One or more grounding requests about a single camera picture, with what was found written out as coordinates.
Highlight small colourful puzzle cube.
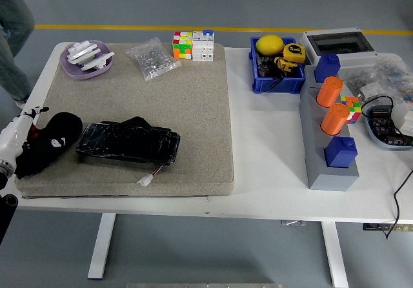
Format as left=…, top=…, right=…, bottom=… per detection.
left=340, top=96, right=361, bottom=125

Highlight yellow tape measure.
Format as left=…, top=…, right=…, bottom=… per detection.
left=283, top=42, right=307, bottom=65

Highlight yellow and black tool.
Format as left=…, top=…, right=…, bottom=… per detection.
left=273, top=56, right=297, bottom=74

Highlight white table leg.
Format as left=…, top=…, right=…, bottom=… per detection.
left=87, top=213, right=116, bottom=280
left=321, top=221, right=350, bottom=288

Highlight large colourful puzzle cube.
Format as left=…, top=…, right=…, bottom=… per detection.
left=172, top=31, right=194, bottom=59

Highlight clear bags of small parts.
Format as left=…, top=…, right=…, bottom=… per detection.
left=338, top=54, right=413, bottom=108

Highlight grey electrical box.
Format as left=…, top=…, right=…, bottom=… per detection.
left=299, top=26, right=378, bottom=72

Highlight yellow lemon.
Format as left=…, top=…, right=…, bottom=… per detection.
left=256, top=34, right=285, bottom=56

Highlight white connector with red wires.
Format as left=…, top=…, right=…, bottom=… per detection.
left=137, top=164, right=164, bottom=187

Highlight blue plastic block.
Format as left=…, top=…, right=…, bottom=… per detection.
left=324, top=136, right=358, bottom=169
left=314, top=54, right=341, bottom=84

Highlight white ribbed plastic part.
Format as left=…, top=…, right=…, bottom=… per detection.
left=66, top=41, right=99, bottom=65

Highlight purple tray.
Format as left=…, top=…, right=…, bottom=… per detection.
left=59, top=39, right=114, bottom=81

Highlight black table control panel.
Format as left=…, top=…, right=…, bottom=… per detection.
left=362, top=223, right=413, bottom=232

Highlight white and blue circuit breaker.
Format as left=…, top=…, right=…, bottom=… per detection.
left=192, top=28, right=216, bottom=63

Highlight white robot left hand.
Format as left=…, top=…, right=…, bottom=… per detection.
left=0, top=106, right=50, bottom=166

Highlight blue plastic bin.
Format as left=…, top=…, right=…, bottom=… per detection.
left=248, top=36, right=307, bottom=95

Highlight person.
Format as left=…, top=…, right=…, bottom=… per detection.
left=0, top=0, right=35, bottom=110

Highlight black cable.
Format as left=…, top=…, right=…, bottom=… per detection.
left=360, top=96, right=413, bottom=240

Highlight clear bag of screws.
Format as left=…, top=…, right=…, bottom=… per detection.
left=124, top=37, right=181, bottom=82

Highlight white plastic module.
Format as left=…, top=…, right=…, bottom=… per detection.
left=390, top=102, right=413, bottom=137

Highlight grey-brown mat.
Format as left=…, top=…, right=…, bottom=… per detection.
left=14, top=42, right=236, bottom=200

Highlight orange cylinder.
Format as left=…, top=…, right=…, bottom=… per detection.
left=316, top=76, right=343, bottom=107
left=320, top=103, right=351, bottom=136

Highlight white flat plastic part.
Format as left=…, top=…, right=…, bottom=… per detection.
left=79, top=51, right=116, bottom=73

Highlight grey stepped block holder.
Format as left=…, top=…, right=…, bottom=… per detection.
left=298, top=64, right=360, bottom=192

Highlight grey-blue tray of components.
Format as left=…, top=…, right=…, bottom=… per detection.
left=363, top=105, right=413, bottom=151

